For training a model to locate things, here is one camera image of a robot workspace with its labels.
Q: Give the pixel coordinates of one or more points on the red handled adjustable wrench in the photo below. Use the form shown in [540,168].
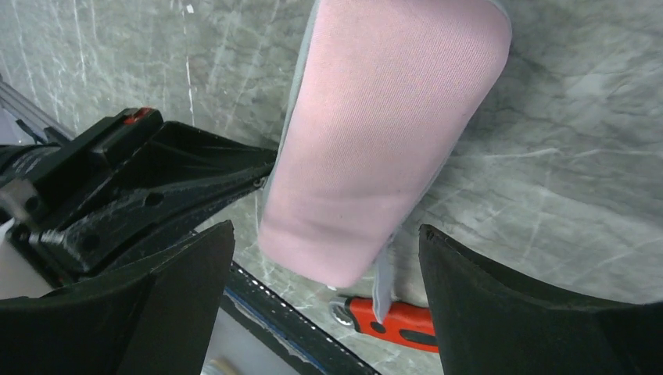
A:
[407,325]

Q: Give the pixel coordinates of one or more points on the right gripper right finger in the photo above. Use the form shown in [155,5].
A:
[491,319]

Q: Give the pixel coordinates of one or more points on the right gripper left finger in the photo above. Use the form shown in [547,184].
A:
[154,316]

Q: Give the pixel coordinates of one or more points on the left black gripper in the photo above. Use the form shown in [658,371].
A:
[127,188]

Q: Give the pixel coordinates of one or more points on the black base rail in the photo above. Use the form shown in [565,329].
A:
[302,344]

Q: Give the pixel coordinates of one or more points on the aluminium frame rail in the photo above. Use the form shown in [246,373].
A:
[31,119]

